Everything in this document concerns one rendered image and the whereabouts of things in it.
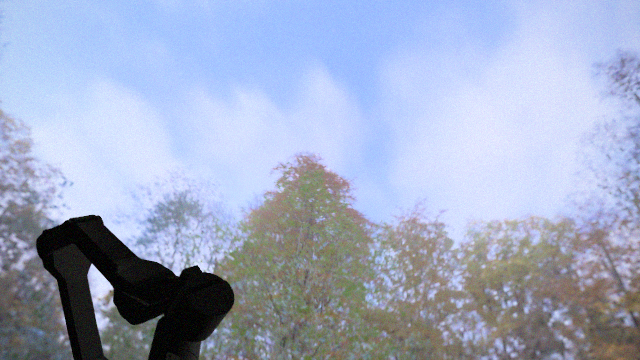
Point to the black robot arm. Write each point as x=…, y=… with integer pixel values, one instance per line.
x=193, y=304

